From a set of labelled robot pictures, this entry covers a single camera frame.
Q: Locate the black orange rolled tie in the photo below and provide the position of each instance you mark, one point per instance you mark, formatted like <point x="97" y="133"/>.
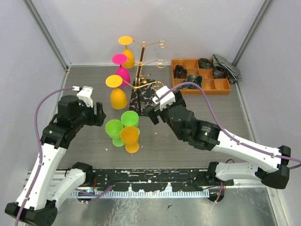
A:
<point x="180" y="72"/>

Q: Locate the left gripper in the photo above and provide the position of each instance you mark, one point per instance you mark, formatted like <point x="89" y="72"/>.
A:
<point x="98" y="119"/>

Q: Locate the green goblet back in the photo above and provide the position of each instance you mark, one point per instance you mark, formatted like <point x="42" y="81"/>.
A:
<point x="130" y="118"/>

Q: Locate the pink plastic goblet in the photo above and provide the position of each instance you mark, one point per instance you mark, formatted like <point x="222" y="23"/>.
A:
<point x="120" y="59"/>

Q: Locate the dark green floral tie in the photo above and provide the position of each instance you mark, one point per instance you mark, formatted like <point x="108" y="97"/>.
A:
<point x="205" y="63"/>

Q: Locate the green goblet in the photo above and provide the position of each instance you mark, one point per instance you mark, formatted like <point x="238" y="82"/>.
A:
<point x="130" y="118"/>
<point x="113" y="128"/>

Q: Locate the orange goblet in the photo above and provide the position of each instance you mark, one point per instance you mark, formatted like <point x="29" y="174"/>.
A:
<point x="130" y="137"/>
<point x="126" y="41"/>
<point x="117" y="97"/>

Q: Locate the green goblet front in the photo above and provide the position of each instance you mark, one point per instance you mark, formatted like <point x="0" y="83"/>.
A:
<point x="113" y="128"/>

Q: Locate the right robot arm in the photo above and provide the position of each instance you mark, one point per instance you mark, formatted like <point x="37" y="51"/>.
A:
<point x="269" y="165"/>

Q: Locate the dark patterned rolled tie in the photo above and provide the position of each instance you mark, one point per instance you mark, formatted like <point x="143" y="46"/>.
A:
<point x="219" y="73"/>

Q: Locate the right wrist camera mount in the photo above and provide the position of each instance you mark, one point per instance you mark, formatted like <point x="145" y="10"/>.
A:
<point x="169" y="99"/>

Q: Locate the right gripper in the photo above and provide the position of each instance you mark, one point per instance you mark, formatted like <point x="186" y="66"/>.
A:
<point x="153" y="114"/>

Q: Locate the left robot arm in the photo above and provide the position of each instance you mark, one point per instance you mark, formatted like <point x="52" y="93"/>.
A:
<point x="37" y="205"/>

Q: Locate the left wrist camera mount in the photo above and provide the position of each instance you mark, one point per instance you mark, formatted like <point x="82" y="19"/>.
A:
<point x="84" y="94"/>

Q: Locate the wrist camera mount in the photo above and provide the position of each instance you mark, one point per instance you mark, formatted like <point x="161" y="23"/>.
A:
<point x="84" y="94"/>
<point x="169" y="99"/>

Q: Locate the gold wire wine glass rack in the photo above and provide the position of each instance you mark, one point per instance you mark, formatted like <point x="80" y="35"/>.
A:
<point x="143" y="87"/>

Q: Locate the black white striped cloth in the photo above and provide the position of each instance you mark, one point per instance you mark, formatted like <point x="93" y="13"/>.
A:
<point x="232" y="72"/>

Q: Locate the blue yellow floral tie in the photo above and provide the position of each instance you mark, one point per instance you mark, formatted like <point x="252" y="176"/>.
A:
<point x="197" y="79"/>

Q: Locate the grey slotted cable duct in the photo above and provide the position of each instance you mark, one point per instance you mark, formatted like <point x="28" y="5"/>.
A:
<point x="157" y="194"/>

